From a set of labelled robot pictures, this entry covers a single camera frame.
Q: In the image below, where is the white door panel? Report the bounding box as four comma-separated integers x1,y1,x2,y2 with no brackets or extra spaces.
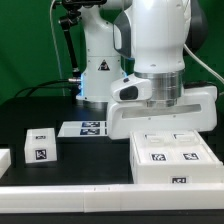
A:
171,131,220,164
24,128,57,163
133,132,176,164

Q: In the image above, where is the white cabinet body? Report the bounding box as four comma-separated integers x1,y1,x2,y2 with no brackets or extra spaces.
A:
130,131,224,184

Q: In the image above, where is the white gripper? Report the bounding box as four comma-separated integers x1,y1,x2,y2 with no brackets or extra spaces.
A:
107,86,217,140

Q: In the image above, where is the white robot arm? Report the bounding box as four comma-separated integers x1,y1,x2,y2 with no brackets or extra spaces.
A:
78,0,217,140

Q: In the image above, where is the grey cable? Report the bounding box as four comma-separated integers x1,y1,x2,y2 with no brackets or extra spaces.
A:
49,0,67,97

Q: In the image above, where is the white base tag plate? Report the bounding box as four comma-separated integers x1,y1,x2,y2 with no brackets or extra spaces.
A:
58,121,107,137

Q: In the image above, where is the black cable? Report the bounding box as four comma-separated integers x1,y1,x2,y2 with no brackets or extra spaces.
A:
13,78,83,98

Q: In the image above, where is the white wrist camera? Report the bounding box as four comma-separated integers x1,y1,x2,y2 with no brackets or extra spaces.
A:
111,75,152,102

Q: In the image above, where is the white front fence rail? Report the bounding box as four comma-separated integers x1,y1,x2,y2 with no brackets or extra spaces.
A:
0,183,224,214

